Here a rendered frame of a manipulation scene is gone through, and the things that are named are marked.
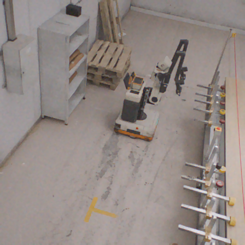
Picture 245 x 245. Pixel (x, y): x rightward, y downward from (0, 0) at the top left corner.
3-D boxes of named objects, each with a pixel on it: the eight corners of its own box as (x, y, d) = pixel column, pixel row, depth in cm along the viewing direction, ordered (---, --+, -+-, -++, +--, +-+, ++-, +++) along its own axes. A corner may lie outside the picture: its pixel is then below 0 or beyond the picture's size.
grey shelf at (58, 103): (41, 118, 539) (37, 27, 444) (63, 92, 610) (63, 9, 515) (66, 125, 535) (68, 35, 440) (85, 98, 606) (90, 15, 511)
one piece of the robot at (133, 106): (118, 125, 527) (125, 81, 477) (126, 108, 570) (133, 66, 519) (138, 130, 524) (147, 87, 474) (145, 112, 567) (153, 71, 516)
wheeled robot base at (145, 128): (112, 132, 533) (114, 120, 518) (122, 112, 583) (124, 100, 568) (151, 143, 527) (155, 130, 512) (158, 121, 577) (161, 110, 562)
